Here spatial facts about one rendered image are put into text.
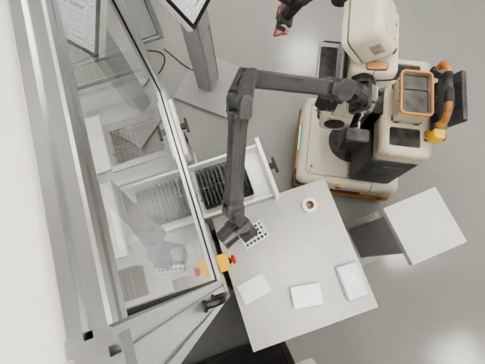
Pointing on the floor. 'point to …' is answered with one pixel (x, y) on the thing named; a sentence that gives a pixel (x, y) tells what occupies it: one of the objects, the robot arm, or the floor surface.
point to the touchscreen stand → (205, 71)
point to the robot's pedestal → (406, 230)
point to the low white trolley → (294, 266)
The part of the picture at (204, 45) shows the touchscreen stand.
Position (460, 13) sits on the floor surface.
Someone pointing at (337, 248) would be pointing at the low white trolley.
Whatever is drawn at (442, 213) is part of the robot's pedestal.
